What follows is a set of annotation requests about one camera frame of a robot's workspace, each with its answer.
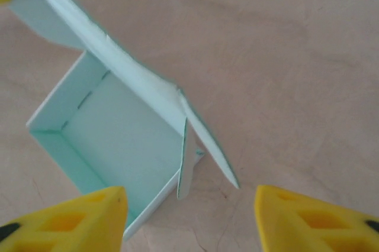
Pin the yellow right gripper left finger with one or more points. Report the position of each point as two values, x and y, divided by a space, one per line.
65 225

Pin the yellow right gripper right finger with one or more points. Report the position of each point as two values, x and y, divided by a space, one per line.
314 222

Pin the light green paper box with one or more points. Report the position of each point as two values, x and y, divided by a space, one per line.
124 133

